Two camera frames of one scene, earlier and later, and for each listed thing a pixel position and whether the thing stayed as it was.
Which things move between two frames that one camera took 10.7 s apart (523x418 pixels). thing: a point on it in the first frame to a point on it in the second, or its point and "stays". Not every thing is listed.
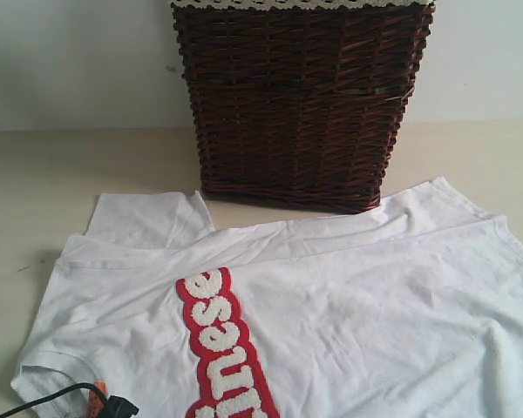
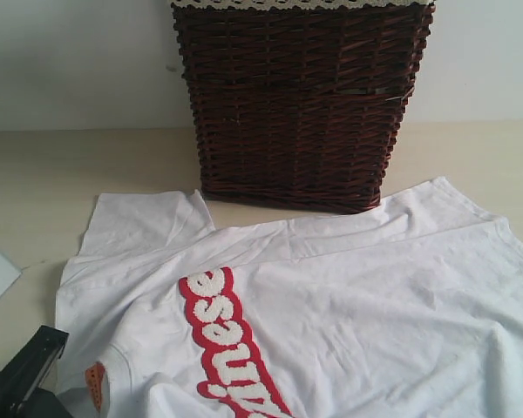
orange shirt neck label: [96, 402] to [94, 374]
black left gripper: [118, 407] to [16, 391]
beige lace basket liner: [303, 4] stays
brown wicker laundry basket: [298, 108] stays
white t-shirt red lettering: [424, 306] stays
